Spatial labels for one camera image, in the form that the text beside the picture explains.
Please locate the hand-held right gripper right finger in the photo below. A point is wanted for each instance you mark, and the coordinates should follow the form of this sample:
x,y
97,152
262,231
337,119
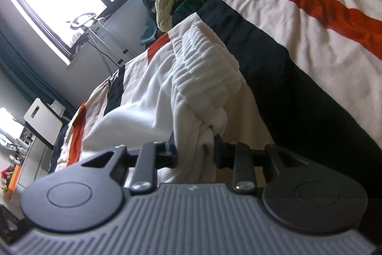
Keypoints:
x,y
222,153

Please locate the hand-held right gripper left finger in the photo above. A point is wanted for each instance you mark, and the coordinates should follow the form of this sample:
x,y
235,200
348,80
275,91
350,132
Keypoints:
x,y
167,158

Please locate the white sweatpants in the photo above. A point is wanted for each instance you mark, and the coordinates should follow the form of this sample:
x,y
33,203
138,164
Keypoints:
x,y
155,99

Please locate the light blue cloth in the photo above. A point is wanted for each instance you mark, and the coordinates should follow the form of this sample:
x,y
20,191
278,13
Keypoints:
x,y
148,31

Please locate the white black chair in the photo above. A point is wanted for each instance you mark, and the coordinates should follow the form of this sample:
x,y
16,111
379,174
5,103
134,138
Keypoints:
x,y
41,120

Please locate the white dresser desk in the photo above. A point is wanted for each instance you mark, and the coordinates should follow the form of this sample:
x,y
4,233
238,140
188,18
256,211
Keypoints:
x,y
34,165

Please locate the striped fleece blanket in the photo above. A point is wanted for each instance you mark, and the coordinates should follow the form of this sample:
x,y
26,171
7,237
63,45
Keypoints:
x,y
298,43

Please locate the white garment steamer stand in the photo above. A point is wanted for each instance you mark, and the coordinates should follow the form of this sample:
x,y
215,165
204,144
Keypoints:
x,y
98,34

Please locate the green cloth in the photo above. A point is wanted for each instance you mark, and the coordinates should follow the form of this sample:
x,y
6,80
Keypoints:
x,y
188,8

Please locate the group of cosmetic bottles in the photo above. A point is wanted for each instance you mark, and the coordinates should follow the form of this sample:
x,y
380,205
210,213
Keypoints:
x,y
15,159

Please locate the orange box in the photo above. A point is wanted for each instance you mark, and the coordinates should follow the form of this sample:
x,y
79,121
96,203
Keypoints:
x,y
15,181

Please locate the wavy vanity mirror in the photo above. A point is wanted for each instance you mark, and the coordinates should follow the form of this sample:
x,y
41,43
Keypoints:
x,y
10,123

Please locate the narrow blue curtain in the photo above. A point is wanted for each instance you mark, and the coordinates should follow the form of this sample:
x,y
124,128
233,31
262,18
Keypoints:
x,y
27,75

